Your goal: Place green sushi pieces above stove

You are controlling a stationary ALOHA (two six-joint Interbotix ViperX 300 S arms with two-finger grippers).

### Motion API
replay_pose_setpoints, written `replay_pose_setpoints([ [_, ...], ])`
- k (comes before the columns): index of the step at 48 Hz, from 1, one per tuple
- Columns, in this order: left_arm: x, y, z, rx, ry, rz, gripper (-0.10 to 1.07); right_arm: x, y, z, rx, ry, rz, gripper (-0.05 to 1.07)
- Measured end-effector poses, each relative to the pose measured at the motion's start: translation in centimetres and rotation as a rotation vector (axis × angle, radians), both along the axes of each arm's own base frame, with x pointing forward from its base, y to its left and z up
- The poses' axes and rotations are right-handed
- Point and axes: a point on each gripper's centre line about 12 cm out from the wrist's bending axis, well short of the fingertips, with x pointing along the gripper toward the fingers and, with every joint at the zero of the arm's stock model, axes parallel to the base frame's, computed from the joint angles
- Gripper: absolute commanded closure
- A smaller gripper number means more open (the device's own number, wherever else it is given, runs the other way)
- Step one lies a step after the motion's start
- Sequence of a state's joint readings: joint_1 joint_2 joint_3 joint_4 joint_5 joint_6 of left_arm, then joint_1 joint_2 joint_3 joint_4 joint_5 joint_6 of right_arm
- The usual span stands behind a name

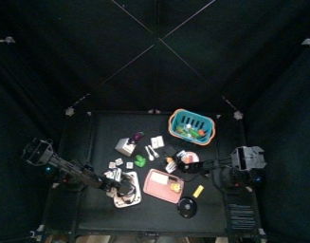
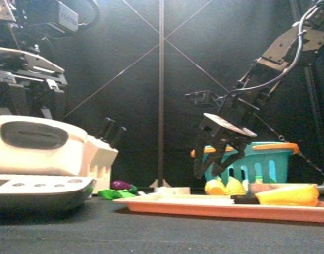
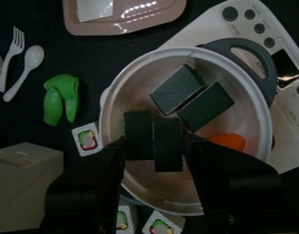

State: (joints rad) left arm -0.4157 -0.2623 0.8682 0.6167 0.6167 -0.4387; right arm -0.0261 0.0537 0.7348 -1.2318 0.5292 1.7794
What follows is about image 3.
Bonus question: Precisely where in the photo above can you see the white toy mixer bowl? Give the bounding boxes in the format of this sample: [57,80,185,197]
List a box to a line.
[98,37,277,217]

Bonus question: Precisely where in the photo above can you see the pink plastic tray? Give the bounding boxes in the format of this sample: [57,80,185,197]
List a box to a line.
[61,0,188,37]

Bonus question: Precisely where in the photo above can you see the white plastic piece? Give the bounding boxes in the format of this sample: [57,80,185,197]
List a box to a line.
[76,0,116,23]

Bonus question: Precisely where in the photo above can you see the orange toy food piece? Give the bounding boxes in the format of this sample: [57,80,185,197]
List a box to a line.
[207,133,247,153]

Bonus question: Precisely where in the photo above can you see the beige toy box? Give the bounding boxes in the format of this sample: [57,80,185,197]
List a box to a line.
[0,142,65,234]

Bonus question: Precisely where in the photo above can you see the white plastic spoon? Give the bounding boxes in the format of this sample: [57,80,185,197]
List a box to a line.
[1,44,46,103]

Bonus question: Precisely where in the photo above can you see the white toy kitchen appliance base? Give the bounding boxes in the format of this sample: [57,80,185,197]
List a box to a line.
[156,0,299,176]

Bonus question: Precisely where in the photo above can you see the white plastic fork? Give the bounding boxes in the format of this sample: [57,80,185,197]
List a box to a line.
[0,26,25,93]

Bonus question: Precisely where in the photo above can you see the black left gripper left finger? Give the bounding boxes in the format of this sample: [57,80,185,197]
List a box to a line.
[40,136,128,234]

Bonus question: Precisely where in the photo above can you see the white sushi roll piece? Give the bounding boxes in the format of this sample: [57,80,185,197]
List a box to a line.
[140,209,185,234]
[70,121,104,158]
[116,205,136,234]

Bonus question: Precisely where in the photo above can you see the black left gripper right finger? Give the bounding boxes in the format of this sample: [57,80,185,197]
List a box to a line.
[181,133,299,234]

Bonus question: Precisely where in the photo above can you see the dark green sushi block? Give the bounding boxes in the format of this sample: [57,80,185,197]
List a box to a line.
[121,111,154,162]
[177,81,235,133]
[149,64,207,116]
[152,117,184,173]

